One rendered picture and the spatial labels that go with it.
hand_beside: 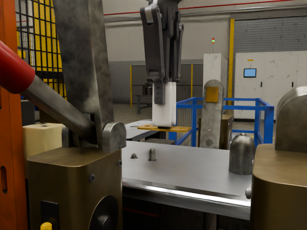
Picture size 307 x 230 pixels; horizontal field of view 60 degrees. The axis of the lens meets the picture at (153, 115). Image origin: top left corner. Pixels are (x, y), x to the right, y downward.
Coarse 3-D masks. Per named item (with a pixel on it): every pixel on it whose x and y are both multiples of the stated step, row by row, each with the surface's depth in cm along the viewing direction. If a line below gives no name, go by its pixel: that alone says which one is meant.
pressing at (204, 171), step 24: (144, 144) 49; (144, 168) 35; (168, 168) 35; (192, 168) 35; (216, 168) 35; (144, 192) 28; (168, 192) 27; (192, 192) 27; (216, 192) 27; (240, 192) 27; (240, 216) 24
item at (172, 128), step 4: (148, 124) 46; (140, 128) 43; (144, 128) 43; (148, 128) 42; (152, 128) 42; (156, 128) 42; (160, 128) 42; (164, 128) 42; (168, 128) 42; (172, 128) 42; (176, 128) 42; (180, 128) 43; (184, 128) 42; (188, 128) 42; (184, 132) 40
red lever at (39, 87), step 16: (0, 48) 15; (0, 64) 15; (16, 64) 16; (0, 80) 16; (16, 80) 16; (32, 80) 17; (32, 96) 18; (48, 96) 19; (48, 112) 20; (64, 112) 21; (80, 112) 23; (80, 128) 23; (96, 144) 25
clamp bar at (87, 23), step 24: (72, 0) 22; (96, 0) 22; (72, 24) 22; (96, 24) 22; (72, 48) 23; (96, 48) 22; (72, 72) 23; (96, 72) 23; (72, 96) 24; (96, 96) 23; (96, 120) 24
